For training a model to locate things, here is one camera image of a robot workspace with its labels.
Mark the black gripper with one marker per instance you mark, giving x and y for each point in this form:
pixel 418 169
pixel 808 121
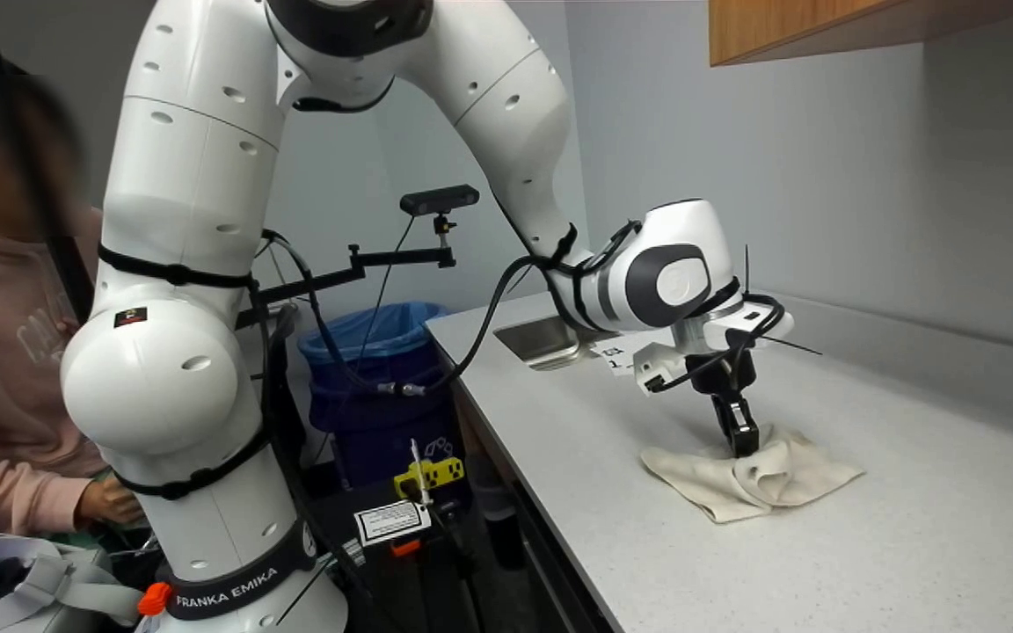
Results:
pixel 723 372

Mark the white stained cloth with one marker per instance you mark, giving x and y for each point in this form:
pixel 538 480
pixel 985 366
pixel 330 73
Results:
pixel 799 470

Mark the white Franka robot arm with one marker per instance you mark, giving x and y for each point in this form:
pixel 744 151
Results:
pixel 178 234

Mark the checkerboard calibration board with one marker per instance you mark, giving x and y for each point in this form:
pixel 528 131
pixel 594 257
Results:
pixel 538 338

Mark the dark base cabinet front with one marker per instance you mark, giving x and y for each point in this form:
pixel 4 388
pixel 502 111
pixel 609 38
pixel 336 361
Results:
pixel 528 550

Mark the yellow clamp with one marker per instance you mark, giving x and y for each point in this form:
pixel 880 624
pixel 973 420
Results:
pixel 431 475

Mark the white label tag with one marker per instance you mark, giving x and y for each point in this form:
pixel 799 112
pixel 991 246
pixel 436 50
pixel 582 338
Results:
pixel 390 520

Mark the blue trash bin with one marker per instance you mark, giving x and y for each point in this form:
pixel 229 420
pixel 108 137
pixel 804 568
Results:
pixel 371 426

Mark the orange round knob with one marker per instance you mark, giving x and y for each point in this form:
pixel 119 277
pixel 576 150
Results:
pixel 152 599

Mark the person in pink hoodie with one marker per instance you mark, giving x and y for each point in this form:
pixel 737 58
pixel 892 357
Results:
pixel 1 354

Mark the black pole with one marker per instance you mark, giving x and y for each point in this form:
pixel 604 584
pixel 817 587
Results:
pixel 25 164

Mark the wooden wall cabinet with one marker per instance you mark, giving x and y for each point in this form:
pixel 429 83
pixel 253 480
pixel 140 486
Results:
pixel 788 22

